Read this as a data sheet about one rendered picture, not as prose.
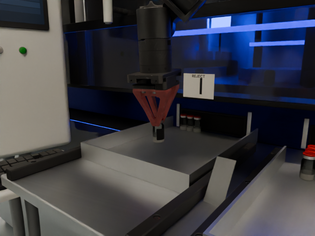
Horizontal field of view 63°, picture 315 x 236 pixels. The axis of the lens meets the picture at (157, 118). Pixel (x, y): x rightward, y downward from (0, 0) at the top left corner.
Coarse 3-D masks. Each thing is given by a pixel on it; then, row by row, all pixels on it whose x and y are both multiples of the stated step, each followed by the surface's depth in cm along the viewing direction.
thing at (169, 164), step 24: (168, 120) 78; (96, 144) 56; (120, 144) 63; (144, 144) 63; (168, 144) 63; (192, 144) 63; (216, 144) 63; (240, 144) 55; (120, 168) 47; (144, 168) 44; (168, 168) 40; (192, 168) 49
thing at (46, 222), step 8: (0, 160) 150; (0, 208) 164; (8, 208) 155; (24, 208) 141; (0, 216) 166; (8, 216) 158; (24, 216) 143; (40, 216) 131; (48, 216) 125; (24, 224) 145; (40, 224) 132; (48, 224) 127; (56, 224) 122; (48, 232) 128; (56, 232) 123; (64, 232) 118; (72, 232) 114
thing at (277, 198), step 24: (264, 168) 40; (288, 168) 49; (240, 192) 33; (264, 192) 40; (288, 192) 40; (312, 192) 40; (240, 216) 33; (264, 216) 34; (288, 216) 34; (312, 216) 34
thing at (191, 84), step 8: (184, 80) 66; (192, 80) 64; (208, 80) 62; (184, 88) 66; (192, 88) 65; (208, 88) 62; (184, 96) 67; (192, 96) 65; (200, 96) 64; (208, 96) 62
